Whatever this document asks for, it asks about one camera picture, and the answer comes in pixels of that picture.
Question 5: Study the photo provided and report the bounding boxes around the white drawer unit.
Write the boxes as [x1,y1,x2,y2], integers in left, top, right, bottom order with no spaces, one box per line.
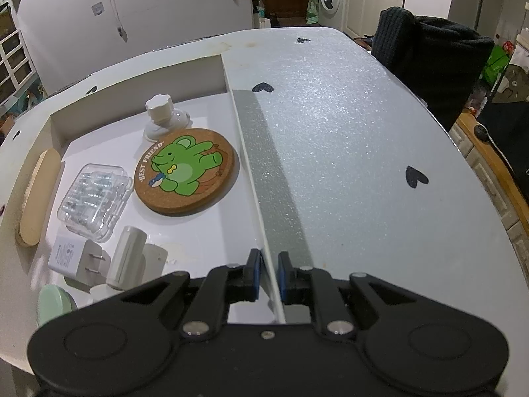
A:
[0,29,34,108]

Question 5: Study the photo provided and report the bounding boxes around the cork coaster with green bear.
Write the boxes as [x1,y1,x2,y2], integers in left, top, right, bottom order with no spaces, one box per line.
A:
[134,128,235,216]

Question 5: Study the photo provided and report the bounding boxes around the white suction knob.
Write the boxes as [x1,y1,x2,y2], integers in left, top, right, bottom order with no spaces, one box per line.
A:
[143,94,191,141]

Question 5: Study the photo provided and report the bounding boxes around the bright green shopping bag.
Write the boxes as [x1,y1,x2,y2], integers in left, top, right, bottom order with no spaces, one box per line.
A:
[483,45,514,85]

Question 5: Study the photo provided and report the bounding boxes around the chair with black cloth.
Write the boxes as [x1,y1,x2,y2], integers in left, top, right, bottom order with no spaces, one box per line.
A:
[371,6,494,133]

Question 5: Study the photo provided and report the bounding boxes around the white storage box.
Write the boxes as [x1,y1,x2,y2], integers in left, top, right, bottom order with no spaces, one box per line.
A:
[16,52,288,325]

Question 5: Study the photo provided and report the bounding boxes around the wooden stick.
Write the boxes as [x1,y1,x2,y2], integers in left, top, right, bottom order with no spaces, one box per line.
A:
[16,148,62,249]

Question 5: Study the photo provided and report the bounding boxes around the wood-topped low cabinet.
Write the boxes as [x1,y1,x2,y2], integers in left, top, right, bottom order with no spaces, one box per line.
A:
[450,113,529,286]

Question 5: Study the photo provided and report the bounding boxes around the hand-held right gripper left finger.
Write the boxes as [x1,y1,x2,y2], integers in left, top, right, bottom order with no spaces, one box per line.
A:
[120,248,263,340]

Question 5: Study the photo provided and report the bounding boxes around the cream plastic cylinder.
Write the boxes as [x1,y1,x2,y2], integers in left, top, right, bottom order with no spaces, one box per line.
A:
[107,225,168,291]

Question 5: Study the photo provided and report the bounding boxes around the clear plastic case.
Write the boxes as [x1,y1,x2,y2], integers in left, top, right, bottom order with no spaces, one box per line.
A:
[57,164,134,243]

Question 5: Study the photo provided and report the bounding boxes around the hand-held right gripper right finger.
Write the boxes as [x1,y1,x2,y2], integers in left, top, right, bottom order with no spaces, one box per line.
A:
[278,250,418,340]

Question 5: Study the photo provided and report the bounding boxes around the white charger plug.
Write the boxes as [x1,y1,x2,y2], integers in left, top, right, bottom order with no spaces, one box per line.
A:
[47,235,111,283]

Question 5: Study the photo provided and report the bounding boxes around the white lower kitchen cabinets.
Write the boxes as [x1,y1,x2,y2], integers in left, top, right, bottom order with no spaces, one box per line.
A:
[345,0,408,39]

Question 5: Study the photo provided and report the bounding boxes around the hanging cable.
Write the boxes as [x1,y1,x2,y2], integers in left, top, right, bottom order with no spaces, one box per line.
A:
[103,0,128,42]

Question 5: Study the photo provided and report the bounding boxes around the round pale green tin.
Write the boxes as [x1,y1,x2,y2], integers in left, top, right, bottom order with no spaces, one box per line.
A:
[37,283,79,327]

